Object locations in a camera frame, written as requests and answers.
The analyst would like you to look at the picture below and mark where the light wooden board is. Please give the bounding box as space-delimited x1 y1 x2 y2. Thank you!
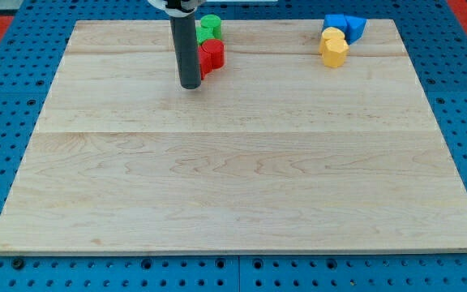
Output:
0 19 467 256

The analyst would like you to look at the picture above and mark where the red block behind stylus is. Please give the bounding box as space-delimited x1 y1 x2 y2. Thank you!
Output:
198 46 212 80

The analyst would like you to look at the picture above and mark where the red cylinder block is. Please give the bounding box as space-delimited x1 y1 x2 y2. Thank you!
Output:
202 39 225 69

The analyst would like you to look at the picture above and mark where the green star block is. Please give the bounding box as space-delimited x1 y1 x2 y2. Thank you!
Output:
196 27 215 45

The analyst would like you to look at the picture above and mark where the green cylinder block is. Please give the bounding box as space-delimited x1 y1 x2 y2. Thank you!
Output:
200 14 222 40

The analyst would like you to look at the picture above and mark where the yellow hexagon block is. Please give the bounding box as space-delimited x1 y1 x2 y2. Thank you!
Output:
322 39 349 68

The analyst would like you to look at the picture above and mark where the yellow heart block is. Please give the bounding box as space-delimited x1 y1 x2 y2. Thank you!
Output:
319 27 345 54

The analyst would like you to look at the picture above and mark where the blue cube block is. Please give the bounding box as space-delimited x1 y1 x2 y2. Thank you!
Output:
322 14 347 32

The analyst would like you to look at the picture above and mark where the blue triangular block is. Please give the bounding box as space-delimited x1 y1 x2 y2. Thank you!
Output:
345 15 367 45

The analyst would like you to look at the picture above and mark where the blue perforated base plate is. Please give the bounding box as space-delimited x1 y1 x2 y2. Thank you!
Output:
0 0 467 291

